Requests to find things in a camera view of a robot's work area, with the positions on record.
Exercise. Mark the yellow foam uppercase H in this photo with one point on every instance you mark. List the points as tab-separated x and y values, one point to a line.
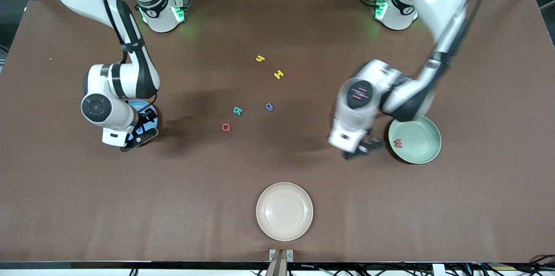
279	74

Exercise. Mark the teal foam uppercase R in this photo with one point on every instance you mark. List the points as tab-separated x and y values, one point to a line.
237	110

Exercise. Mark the red foam uppercase Q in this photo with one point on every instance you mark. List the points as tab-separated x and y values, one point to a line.
226	127

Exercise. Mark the yellow foam lowercase y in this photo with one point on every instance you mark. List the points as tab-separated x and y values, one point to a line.
259	58

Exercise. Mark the red foam lowercase w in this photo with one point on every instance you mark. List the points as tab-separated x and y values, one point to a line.
398	142

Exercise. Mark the brown table cover sheet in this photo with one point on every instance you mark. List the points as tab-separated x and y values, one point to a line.
277	159

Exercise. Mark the blue foam lowercase g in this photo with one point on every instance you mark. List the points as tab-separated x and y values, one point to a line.
269	106

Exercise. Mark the blue plate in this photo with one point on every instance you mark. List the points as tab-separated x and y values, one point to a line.
141	105

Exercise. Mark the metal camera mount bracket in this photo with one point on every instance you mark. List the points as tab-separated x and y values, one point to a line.
281	263

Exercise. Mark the green plate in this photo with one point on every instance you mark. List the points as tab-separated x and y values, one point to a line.
416	141

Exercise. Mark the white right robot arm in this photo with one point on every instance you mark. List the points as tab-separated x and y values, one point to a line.
108	107

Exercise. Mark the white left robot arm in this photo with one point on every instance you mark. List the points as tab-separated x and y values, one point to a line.
442	3

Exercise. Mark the cream plate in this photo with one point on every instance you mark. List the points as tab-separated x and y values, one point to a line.
284	211

